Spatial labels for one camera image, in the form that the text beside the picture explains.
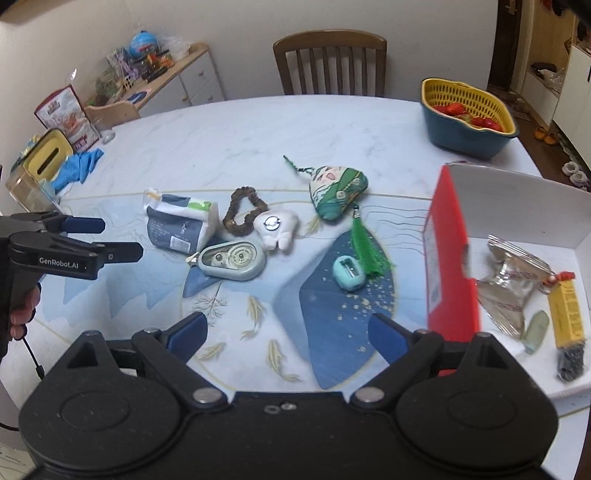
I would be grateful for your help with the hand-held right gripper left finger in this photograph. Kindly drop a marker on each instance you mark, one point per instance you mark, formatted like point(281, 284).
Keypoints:
point(187, 337)

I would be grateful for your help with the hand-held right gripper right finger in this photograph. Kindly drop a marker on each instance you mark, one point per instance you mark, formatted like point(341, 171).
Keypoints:
point(390, 339)

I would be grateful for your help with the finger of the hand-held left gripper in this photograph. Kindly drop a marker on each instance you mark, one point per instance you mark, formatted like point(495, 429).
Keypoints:
point(121, 252)
point(84, 225)

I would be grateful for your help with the white blue tissue pack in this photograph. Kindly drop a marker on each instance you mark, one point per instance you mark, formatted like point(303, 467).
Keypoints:
point(178, 221)

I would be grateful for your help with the teal pencil sharpener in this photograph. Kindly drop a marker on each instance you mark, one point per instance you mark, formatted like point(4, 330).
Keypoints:
point(350, 273)

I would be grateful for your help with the green correction tape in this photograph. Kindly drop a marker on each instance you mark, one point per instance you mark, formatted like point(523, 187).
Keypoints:
point(231, 261)

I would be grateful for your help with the red and white cardboard box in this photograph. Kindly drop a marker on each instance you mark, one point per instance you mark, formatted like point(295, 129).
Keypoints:
point(448, 258)

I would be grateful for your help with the silver foil packet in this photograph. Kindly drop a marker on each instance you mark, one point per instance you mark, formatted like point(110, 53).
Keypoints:
point(508, 286)

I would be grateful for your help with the white plush tooth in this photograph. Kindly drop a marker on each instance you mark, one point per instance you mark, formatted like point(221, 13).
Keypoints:
point(279, 230)

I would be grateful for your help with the pale green eraser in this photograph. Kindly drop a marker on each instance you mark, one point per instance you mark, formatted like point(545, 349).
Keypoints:
point(536, 332)

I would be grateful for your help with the green plush sachet with tassel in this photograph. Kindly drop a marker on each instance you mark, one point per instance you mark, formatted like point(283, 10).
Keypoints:
point(337, 191)

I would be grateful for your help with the small yellow box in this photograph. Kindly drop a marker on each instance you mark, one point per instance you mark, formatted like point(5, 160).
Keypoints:
point(567, 314)

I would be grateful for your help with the black seed bag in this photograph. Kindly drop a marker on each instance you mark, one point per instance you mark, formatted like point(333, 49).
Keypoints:
point(570, 364)

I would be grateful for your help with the person's left hand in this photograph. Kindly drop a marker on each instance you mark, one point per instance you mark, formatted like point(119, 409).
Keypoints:
point(25, 314)

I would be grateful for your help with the blue cloth glove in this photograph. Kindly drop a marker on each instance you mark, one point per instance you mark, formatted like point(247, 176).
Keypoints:
point(76, 168)

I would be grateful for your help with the tall glass cup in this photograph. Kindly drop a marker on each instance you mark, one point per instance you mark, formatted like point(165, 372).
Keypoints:
point(27, 191)

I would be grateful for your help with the tissue box with yellow lid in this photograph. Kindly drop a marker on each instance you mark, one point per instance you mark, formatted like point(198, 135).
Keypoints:
point(46, 157)

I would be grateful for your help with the small drinking glass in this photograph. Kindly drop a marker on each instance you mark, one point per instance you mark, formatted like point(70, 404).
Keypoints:
point(107, 136)

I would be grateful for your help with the red snack bag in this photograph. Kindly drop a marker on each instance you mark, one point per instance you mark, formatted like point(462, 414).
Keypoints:
point(64, 117)

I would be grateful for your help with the wooden high chair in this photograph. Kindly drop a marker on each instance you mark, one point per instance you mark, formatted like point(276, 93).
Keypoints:
point(113, 113)

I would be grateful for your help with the white sideboard with wooden top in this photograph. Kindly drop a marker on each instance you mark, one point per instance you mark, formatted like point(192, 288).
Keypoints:
point(198, 76)

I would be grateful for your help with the blue globe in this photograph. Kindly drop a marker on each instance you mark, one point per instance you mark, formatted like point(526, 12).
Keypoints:
point(144, 44)

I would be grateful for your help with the clear plastic bag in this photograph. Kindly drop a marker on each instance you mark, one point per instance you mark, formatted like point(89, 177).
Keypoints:
point(178, 46)

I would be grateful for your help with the white paper sheet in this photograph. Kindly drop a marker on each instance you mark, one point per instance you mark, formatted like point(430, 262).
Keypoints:
point(14, 461)

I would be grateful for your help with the blue basin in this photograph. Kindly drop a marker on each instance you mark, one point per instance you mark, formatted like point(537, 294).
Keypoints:
point(461, 138)

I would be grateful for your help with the pile of strawberries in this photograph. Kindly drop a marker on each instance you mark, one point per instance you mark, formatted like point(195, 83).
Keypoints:
point(480, 121)

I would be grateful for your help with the white slippers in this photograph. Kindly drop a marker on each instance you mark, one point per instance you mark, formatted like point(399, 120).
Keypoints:
point(575, 171)

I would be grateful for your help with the yellow slippers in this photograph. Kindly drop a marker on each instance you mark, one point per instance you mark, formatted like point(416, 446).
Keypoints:
point(545, 135)

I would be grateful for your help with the yellow strainer basket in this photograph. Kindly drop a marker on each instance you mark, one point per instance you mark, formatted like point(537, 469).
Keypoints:
point(471, 94)

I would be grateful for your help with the slatted wooden chair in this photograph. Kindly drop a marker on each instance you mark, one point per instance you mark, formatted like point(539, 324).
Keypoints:
point(330, 46)

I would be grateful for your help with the white floor cabinet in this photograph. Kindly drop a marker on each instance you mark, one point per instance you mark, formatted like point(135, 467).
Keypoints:
point(577, 92)

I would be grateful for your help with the dark entrance door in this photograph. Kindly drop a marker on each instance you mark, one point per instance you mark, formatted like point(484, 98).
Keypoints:
point(510, 41)

